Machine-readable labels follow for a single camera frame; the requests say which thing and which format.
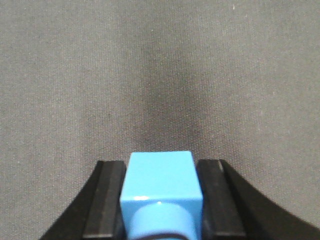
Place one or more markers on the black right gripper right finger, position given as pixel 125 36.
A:
pixel 235 210

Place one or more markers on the dark grey conveyor belt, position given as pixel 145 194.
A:
pixel 83 81

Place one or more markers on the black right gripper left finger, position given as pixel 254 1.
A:
pixel 94 214

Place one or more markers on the light blue block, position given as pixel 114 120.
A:
pixel 161 197

